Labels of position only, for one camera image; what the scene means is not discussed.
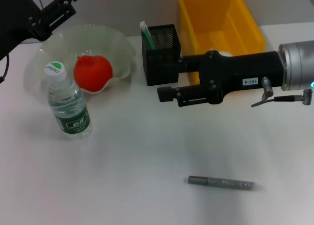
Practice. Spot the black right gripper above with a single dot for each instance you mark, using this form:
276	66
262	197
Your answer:
233	70

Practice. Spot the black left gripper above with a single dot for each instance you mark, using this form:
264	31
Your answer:
14	16

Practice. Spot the mint green utility knife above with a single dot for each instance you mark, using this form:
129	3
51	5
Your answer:
148	36

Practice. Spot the white paper ball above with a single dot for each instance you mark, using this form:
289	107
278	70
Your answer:
225	54

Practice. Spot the red tomato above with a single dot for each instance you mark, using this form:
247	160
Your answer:
94	71

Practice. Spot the clear green-label water bottle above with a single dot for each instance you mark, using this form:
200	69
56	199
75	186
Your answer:
71	112

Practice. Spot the grey marker pen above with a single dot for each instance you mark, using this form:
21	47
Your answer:
220	183

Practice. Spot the black mesh pen holder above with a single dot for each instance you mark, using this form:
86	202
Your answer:
162	70

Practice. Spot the pale green wavy fruit plate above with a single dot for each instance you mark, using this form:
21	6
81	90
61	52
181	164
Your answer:
98	36

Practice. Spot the yellow plastic bin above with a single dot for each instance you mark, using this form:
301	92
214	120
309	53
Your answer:
208	19

